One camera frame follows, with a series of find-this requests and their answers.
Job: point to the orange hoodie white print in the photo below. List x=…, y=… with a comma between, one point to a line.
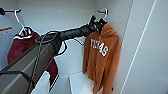
x=100, y=60

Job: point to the white wardrobe body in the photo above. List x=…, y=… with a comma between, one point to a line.
x=63, y=13

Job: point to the white wardrobe shelf box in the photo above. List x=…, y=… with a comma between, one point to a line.
x=80, y=83

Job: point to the white hanger of jacket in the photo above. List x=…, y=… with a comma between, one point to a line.
x=22, y=28

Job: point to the maroon and white jacket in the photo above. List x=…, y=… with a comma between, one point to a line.
x=20, y=45

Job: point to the black wardrobe hook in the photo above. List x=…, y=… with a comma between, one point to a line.
x=8, y=11

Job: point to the white notice orange header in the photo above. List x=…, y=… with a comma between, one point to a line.
x=5, y=30

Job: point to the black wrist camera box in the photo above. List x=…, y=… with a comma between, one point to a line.
x=93, y=19

